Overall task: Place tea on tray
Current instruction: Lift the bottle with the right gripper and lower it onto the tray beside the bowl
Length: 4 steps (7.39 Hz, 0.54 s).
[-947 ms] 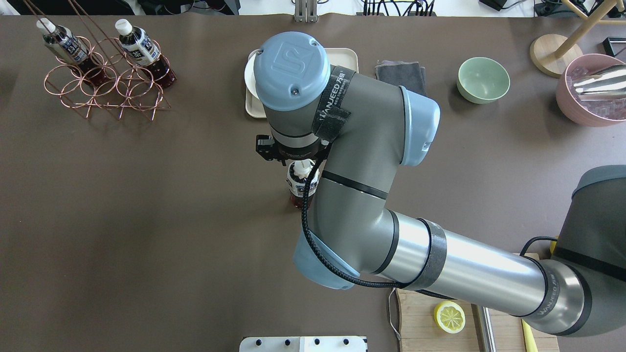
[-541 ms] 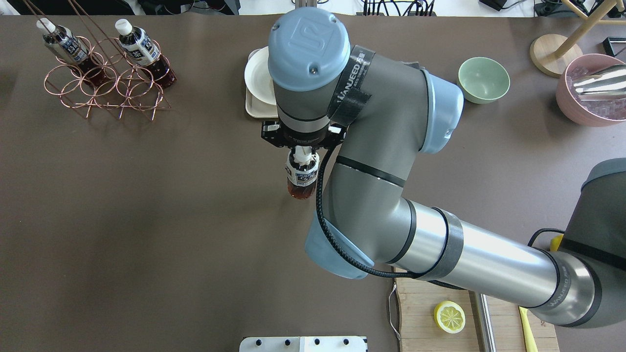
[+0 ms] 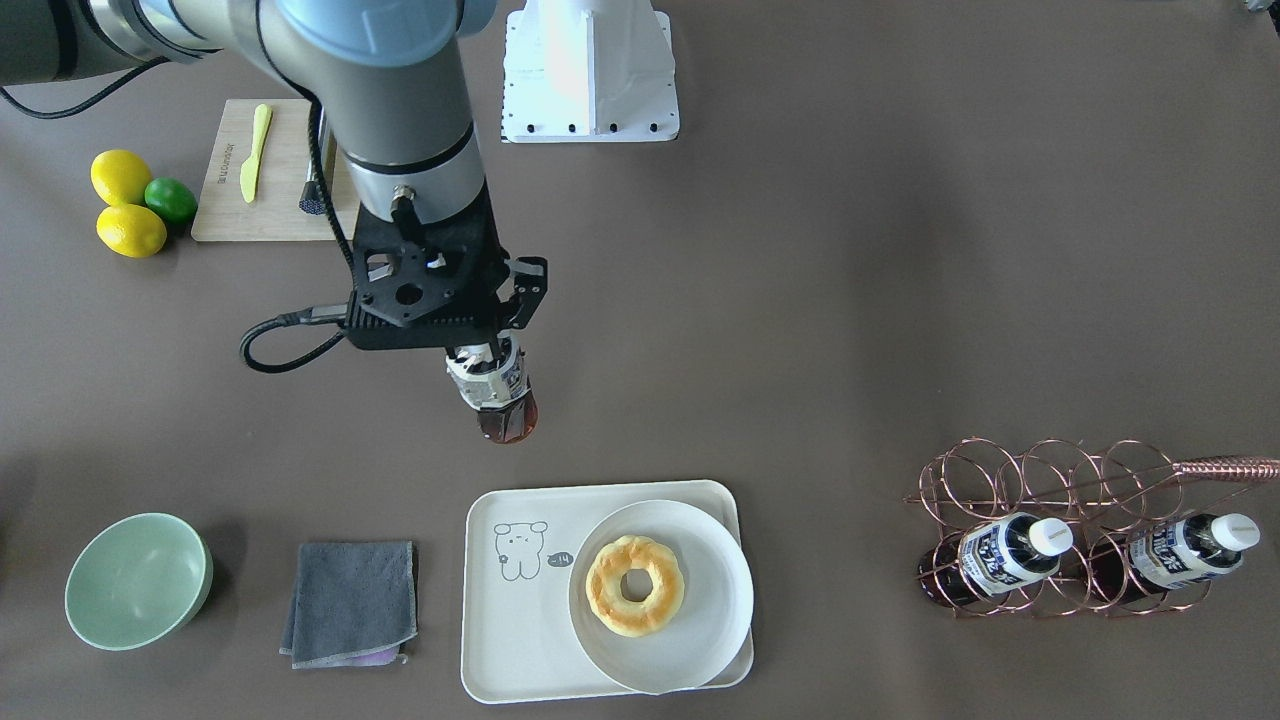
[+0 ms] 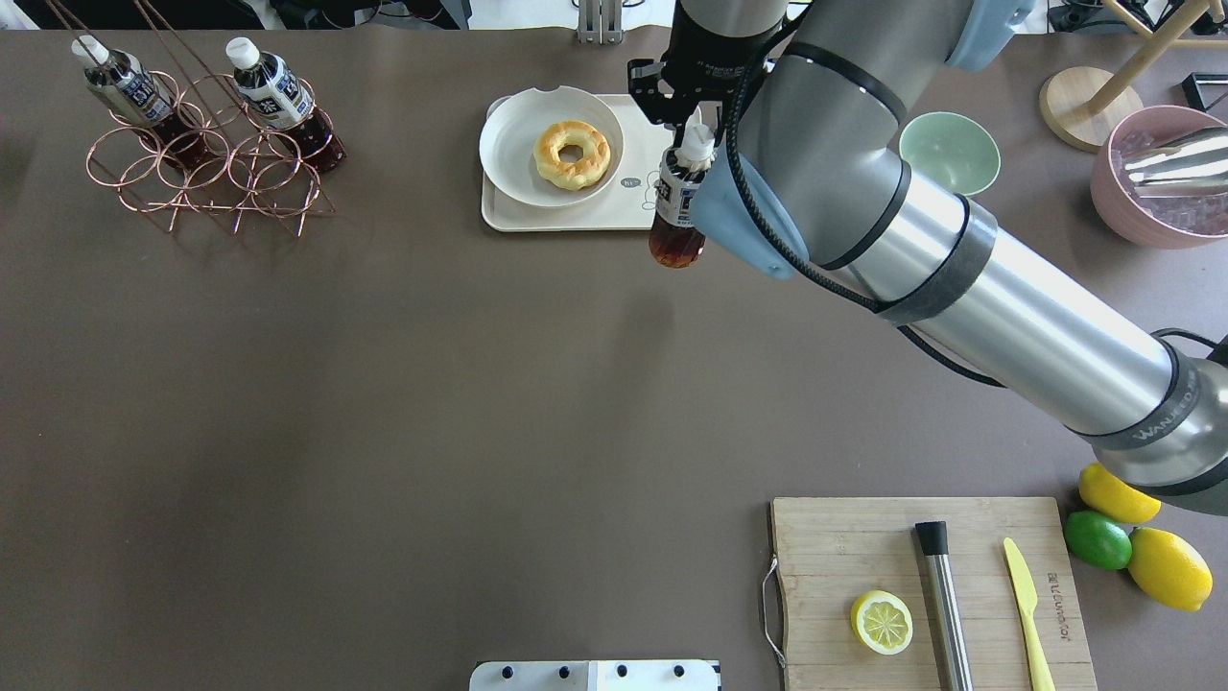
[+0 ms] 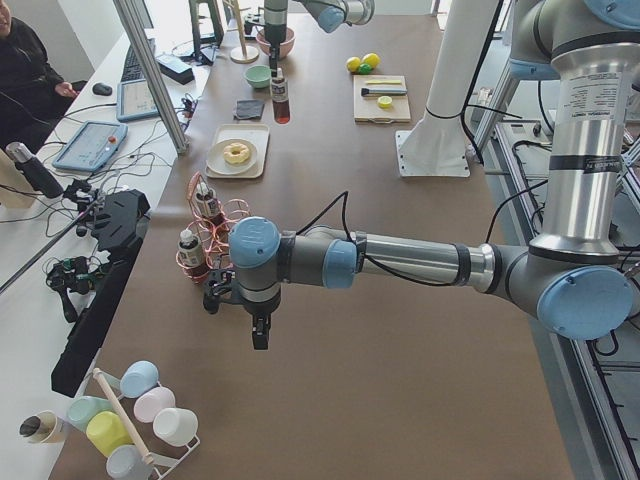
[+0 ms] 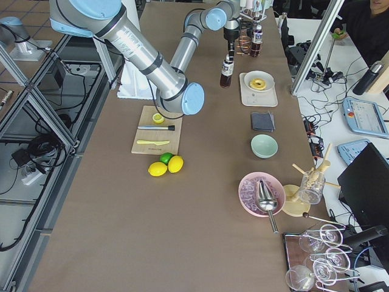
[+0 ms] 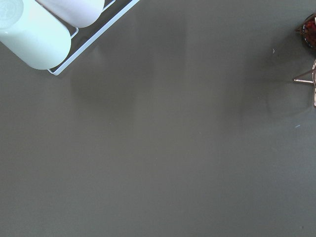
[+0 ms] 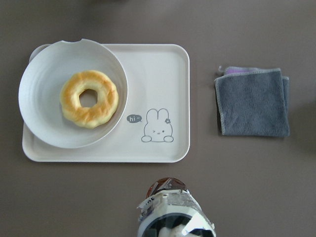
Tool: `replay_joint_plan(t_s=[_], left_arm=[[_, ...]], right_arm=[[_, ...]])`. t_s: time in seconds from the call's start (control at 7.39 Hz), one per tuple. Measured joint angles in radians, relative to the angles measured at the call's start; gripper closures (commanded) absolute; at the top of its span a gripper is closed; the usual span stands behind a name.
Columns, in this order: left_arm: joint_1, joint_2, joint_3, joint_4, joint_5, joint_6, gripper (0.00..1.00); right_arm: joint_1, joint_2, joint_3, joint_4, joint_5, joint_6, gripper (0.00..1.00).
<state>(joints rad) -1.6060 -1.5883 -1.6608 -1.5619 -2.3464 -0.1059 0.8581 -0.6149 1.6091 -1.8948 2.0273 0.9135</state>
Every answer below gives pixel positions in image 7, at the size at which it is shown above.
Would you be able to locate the mint green cup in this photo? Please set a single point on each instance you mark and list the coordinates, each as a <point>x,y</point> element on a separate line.
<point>33,34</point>

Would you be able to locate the white wire cup rack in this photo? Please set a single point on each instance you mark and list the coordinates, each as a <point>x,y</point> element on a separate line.
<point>83,38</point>

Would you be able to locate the copper wire bottle rack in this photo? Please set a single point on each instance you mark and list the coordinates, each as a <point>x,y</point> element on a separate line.
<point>308,77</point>

